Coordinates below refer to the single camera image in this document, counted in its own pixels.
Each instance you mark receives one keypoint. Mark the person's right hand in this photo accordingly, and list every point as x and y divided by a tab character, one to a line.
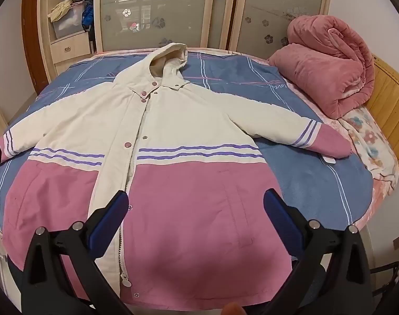
234	309

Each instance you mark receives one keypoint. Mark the blue cloth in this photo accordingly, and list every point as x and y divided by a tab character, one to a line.
87	18

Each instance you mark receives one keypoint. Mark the pink rolled quilt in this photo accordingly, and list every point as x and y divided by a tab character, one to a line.
324	65

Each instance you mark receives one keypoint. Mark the beige sliding door wardrobe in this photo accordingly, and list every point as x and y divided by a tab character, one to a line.
219	13

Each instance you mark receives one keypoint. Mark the white garment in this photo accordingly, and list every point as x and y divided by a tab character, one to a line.
239	72

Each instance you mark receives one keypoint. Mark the wall socket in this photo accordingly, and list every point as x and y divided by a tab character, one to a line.
398	242

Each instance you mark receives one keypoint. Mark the brown door frame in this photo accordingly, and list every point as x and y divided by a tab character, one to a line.
30	39

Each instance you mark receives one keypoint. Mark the black metal frame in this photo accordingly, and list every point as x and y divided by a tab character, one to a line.
383	269

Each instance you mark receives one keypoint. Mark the pale yellow cloth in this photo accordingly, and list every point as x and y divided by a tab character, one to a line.
63	8

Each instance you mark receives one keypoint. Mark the cream and pink hooded jacket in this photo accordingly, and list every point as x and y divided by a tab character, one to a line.
186	203

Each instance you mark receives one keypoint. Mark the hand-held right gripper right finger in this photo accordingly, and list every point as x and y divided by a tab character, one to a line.
275	205

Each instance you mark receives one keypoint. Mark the beige wardrobe drawer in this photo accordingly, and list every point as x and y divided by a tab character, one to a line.
71	47

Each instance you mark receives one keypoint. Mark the floral pillow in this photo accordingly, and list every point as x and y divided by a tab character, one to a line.
370	137

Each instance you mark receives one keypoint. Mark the yellow wooden headboard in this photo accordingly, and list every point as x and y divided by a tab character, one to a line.
389	105

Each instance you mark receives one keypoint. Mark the clear storage box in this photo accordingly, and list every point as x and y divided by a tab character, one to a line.
68	24

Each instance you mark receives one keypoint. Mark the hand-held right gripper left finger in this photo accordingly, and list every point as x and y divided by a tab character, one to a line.
118	205

